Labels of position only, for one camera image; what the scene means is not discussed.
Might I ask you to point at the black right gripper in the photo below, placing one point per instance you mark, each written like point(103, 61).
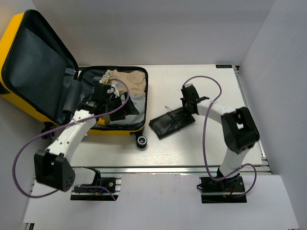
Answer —
point(183, 101)

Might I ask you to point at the yellow hard-shell suitcase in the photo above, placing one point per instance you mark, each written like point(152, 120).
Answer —
point(39, 75)

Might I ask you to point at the white green patterned garment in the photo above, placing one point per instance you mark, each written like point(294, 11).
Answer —
point(106, 77)

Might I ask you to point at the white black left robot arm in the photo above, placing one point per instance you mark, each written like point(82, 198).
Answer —
point(52, 165)

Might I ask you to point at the camouflage yellow green garment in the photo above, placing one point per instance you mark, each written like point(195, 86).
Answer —
point(104, 121)

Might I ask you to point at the black box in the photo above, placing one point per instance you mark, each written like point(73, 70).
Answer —
point(171, 122)

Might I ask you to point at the beige garment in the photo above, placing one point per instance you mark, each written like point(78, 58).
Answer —
point(135, 81)

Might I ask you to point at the white foreground board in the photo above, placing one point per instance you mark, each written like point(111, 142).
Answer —
point(166, 202)

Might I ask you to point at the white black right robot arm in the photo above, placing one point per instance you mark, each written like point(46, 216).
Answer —
point(239, 131)

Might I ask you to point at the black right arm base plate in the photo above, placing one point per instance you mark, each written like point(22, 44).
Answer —
point(222, 192)

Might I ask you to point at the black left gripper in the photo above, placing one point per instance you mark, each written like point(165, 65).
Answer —
point(128, 109)

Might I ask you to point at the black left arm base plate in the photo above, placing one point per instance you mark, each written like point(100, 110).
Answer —
point(106, 188)

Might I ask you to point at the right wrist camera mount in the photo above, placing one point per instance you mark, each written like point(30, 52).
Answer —
point(187, 85)

